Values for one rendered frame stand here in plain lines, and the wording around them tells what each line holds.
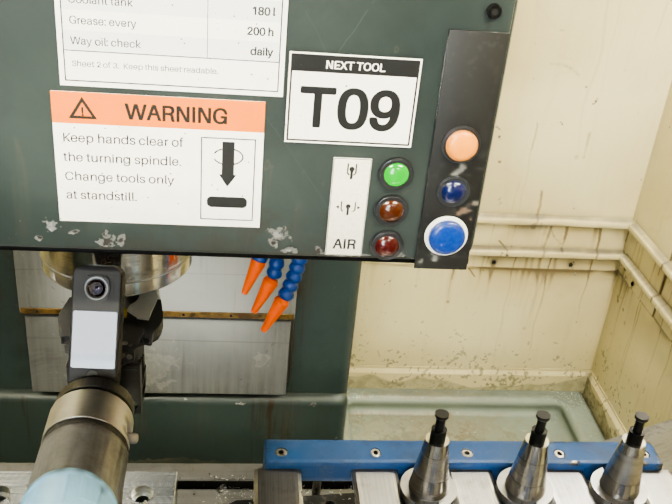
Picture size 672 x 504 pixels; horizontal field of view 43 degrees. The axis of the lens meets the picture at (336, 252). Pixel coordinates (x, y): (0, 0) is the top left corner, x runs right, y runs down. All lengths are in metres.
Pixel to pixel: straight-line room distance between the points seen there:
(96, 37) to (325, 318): 0.99
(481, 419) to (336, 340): 0.65
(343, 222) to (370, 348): 1.36
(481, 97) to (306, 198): 0.16
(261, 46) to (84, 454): 0.35
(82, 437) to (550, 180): 1.36
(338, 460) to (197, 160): 0.45
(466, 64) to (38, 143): 0.32
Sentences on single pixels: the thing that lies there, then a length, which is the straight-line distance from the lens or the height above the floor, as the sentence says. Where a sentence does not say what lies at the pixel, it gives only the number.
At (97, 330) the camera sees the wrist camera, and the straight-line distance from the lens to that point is 0.82.
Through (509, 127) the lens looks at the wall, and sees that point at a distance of 1.83.
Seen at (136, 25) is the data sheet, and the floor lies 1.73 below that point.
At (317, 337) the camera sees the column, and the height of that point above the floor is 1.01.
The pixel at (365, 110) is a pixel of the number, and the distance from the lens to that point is 0.65.
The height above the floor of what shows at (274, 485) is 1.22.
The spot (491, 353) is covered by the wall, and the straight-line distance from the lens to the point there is 2.11.
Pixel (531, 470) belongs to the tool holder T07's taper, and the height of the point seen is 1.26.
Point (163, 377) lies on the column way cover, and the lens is 1.58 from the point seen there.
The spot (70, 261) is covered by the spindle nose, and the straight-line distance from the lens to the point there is 0.87.
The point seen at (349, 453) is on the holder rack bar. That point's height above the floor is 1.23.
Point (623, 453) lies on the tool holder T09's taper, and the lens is 1.01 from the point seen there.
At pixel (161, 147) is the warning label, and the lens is 0.66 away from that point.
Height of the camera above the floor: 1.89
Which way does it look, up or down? 29 degrees down
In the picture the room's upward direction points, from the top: 6 degrees clockwise
